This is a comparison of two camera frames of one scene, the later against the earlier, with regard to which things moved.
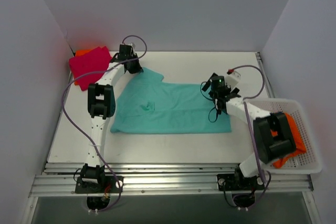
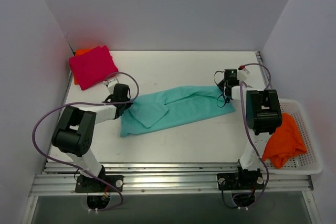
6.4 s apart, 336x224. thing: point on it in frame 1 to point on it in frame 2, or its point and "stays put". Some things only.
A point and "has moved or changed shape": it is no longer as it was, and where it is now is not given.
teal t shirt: (147, 104) has moved or changed shape
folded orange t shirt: (79, 53) stays put
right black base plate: (237, 182) stays put
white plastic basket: (308, 163) stays put
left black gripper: (134, 66) to (125, 106)
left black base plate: (86, 187) stays put
